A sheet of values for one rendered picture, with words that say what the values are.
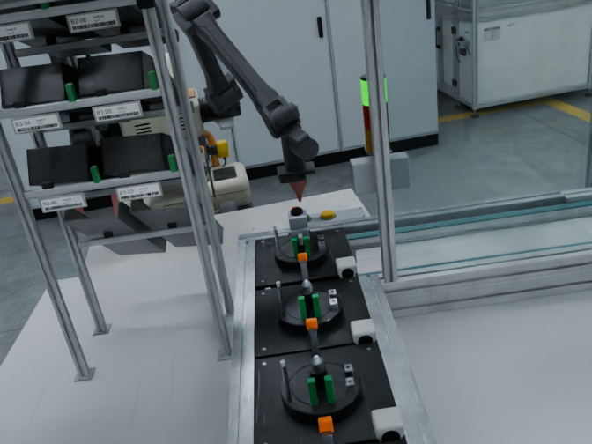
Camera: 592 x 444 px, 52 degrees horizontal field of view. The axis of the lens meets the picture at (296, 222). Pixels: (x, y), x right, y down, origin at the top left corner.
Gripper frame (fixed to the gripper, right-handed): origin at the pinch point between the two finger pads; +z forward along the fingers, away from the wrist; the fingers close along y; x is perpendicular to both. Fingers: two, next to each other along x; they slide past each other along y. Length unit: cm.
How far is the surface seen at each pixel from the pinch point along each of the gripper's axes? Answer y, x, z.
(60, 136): -154, 266, 49
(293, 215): -2.6, -23.5, -6.7
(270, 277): -10.3, -30.8, 4.8
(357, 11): 66, 289, -2
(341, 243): 8.4, -19.8, 5.0
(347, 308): 5.5, -48.5, 4.3
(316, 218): 3.9, -1.4, 6.4
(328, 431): -3, -90, -6
